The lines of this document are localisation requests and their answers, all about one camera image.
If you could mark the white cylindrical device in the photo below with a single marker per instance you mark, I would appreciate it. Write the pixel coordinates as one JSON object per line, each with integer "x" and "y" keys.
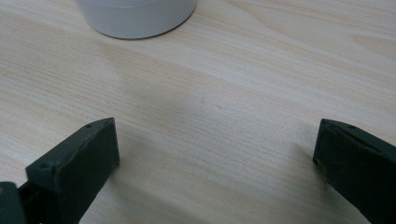
{"x": 137, "y": 15}

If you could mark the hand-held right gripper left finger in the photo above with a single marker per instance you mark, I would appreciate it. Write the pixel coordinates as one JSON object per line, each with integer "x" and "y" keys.
{"x": 74, "y": 168}

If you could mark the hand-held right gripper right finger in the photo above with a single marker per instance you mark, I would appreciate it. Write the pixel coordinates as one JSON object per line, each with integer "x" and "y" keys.
{"x": 361, "y": 168}

